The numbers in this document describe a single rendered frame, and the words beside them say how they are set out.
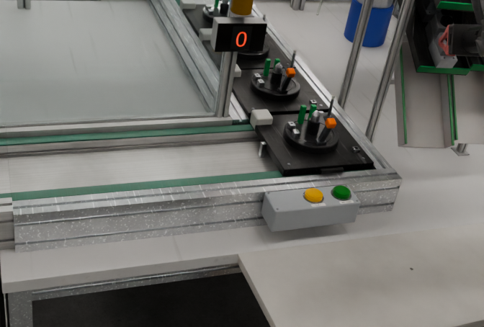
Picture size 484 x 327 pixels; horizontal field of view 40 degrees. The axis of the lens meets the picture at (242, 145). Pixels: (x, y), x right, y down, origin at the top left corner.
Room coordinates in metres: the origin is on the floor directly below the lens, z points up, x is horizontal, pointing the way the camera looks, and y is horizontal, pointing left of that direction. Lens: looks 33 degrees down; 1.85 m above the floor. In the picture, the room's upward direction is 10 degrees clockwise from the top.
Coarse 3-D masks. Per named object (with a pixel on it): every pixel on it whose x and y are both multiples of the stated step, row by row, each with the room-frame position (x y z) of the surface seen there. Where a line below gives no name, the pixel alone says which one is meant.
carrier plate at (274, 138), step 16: (320, 112) 1.59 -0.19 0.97; (256, 128) 1.47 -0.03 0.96; (272, 128) 1.47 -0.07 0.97; (336, 128) 1.52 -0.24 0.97; (272, 144) 1.40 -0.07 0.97; (288, 144) 1.41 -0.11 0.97; (352, 144) 1.46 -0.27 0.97; (288, 160) 1.34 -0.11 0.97; (304, 160) 1.35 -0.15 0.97; (320, 160) 1.36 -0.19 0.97; (336, 160) 1.37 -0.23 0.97; (352, 160) 1.39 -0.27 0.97; (368, 160) 1.40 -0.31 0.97
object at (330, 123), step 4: (324, 116) 1.40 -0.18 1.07; (328, 116) 1.41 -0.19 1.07; (328, 120) 1.38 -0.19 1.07; (332, 120) 1.38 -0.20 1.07; (328, 124) 1.37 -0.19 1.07; (332, 124) 1.37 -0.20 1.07; (324, 128) 1.39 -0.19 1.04; (328, 128) 1.38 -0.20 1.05; (324, 132) 1.39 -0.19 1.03; (328, 132) 1.39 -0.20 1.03; (320, 136) 1.40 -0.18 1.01; (324, 136) 1.39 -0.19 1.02; (320, 140) 1.40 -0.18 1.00; (324, 140) 1.40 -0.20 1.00
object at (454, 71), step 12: (444, 12) 1.67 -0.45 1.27; (456, 12) 1.63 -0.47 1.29; (408, 24) 1.58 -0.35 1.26; (420, 24) 1.61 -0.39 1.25; (408, 36) 1.56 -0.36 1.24; (420, 36) 1.58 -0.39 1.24; (420, 48) 1.54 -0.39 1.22; (420, 60) 1.51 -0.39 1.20; (432, 60) 1.52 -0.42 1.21; (420, 72) 1.47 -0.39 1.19; (432, 72) 1.48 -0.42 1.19; (444, 72) 1.49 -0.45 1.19; (456, 72) 1.49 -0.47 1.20; (468, 72) 1.50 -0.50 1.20
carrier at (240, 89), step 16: (240, 80) 1.70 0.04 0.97; (256, 80) 1.67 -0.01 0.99; (272, 80) 1.67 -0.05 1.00; (304, 80) 1.77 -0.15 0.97; (240, 96) 1.61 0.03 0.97; (256, 96) 1.63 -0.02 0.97; (272, 96) 1.62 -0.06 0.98; (288, 96) 1.63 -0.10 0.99; (304, 96) 1.67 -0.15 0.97; (272, 112) 1.56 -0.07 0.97; (288, 112) 1.57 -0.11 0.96
